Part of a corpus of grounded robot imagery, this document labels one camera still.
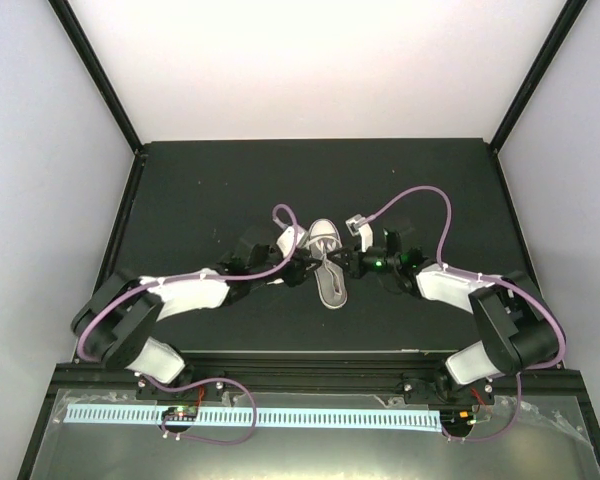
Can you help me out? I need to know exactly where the black left frame post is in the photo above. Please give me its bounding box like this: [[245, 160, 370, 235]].
[[48, 0, 143, 153]]

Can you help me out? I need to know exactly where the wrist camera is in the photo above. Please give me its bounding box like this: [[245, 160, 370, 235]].
[[276, 226, 307, 256], [345, 214, 374, 252]]

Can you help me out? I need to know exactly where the controller circuit board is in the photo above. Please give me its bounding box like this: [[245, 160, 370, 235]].
[[161, 406, 198, 422], [448, 409, 492, 427]]

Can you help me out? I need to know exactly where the light blue slotted cable duct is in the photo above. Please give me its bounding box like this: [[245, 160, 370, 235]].
[[63, 404, 442, 433]]

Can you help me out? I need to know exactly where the right controller circuit board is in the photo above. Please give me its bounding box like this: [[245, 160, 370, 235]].
[[448, 409, 492, 427]]

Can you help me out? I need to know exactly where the black right frame post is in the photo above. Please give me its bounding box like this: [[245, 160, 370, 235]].
[[489, 0, 588, 154]]

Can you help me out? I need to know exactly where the grey canvas sneaker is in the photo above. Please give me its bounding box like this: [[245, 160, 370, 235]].
[[306, 219, 348, 310]]

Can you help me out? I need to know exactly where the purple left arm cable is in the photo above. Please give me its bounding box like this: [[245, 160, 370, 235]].
[[77, 203, 299, 445]]

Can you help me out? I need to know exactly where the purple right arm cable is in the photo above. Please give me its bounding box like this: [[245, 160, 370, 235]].
[[374, 185, 567, 444]]

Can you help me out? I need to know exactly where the left controller circuit board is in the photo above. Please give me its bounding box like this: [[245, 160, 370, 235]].
[[161, 406, 198, 422]]

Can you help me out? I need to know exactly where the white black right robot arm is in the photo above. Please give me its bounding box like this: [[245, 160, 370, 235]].
[[326, 231, 566, 403]]

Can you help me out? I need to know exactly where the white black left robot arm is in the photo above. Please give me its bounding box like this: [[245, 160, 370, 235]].
[[71, 219, 339, 399]]

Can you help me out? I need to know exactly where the black frame post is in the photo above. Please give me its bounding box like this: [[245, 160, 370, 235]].
[[489, 0, 588, 154], [48, 0, 143, 153]]

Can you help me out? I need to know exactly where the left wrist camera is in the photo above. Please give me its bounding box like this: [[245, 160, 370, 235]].
[[276, 226, 307, 256]]

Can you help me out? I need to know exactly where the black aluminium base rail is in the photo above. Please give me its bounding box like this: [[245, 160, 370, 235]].
[[49, 352, 589, 408]]

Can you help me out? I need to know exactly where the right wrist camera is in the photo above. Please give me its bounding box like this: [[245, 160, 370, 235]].
[[345, 214, 374, 252]]

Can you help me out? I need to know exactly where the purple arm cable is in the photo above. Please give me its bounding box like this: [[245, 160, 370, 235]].
[[374, 185, 567, 444], [77, 203, 299, 445]]

